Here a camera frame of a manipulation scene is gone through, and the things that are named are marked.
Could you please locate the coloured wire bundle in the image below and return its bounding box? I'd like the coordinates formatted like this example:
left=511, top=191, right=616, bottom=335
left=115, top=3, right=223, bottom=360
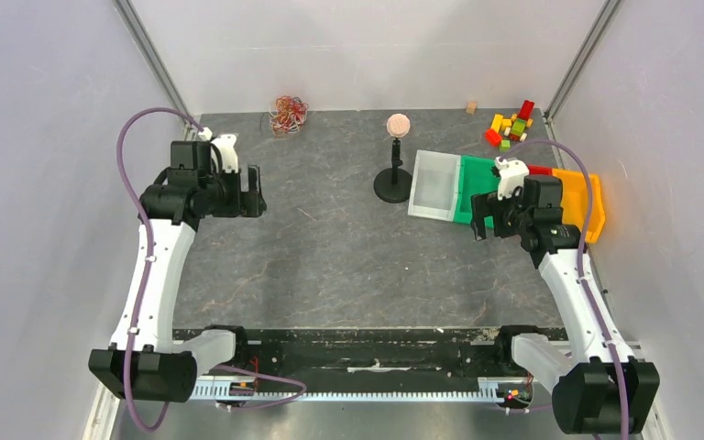
left=268, top=94, right=310, bottom=138

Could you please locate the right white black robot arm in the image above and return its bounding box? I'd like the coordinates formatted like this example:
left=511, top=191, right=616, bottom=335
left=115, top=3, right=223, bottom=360
left=470, top=175, right=660, bottom=437

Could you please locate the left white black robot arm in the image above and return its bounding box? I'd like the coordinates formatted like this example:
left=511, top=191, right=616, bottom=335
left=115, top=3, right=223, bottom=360
left=88, top=134, right=267, bottom=402

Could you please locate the red plastic bin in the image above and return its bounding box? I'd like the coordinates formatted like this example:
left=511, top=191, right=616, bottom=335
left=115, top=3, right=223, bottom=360
left=527, top=164, right=553, bottom=176

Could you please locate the green plastic bin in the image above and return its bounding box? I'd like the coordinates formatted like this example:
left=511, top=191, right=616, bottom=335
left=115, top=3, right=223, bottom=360
left=453, top=156, right=500, bottom=225

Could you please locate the orange plastic bin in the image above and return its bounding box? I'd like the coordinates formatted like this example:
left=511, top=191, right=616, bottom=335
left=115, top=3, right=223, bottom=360
left=552, top=169, right=606, bottom=244

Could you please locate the white plastic bin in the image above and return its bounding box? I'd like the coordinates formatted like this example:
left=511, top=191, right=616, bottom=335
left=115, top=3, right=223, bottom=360
left=407, top=149, right=461, bottom=222

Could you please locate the pile of coloured toy blocks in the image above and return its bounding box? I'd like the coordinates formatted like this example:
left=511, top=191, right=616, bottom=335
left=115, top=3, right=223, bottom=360
left=481, top=100, right=534, bottom=152

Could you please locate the black stand with pink ball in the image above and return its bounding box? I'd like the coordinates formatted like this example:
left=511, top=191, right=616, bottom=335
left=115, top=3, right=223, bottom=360
left=373, top=114, right=413, bottom=204

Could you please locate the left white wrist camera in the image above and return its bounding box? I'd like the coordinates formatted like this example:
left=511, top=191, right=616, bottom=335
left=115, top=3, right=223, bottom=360
left=197, top=127, right=240, bottom=173

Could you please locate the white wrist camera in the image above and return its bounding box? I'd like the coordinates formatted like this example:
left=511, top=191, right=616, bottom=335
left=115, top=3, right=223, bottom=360
left=197, top=127, right=240, bottom=173
left=494, top=157, right=530, bottom=200

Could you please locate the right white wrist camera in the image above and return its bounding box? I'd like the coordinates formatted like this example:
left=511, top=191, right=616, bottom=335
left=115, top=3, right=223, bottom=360
left=494, top=157, right=530, bottom=200

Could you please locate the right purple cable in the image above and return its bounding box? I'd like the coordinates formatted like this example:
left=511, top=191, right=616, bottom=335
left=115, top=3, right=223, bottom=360
left=497, top=137, right=633, bottom=440

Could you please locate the purple cable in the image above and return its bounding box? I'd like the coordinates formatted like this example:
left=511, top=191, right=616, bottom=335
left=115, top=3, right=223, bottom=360
left=497, top=137, right=633, bottom=440
left=104, top=107, right=308, bottom=434

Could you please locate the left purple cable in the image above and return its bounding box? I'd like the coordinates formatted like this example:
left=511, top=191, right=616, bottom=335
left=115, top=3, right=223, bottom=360
left=104, top=107, right=308, bottom=434

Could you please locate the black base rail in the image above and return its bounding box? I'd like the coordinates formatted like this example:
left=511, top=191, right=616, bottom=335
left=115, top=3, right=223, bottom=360
left=191, top=327, right=551, bottom=411

